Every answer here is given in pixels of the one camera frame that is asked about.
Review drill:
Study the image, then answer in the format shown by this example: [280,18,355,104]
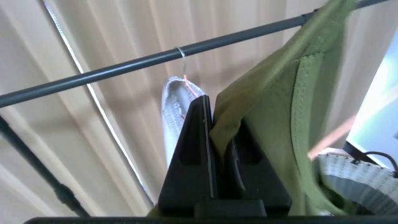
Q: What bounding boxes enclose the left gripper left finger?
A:
[157,95,218,218]

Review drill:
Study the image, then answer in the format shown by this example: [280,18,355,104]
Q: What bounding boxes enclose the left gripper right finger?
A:
[217,119,293,218]

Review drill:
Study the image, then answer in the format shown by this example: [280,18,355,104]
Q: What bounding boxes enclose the pale grey shorts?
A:
[160,76,206,170]

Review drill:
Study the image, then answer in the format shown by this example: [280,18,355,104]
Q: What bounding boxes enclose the pink clothes hanger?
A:
[174,46,200,99]

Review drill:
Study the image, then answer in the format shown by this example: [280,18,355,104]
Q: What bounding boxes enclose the green garment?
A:
[147,0,357,218]

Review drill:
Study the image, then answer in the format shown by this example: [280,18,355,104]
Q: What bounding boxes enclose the white laundry basket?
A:
[317,147,398,215]

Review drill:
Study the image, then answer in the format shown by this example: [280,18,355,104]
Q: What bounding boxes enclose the beige curtain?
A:
[0,0,398,218]

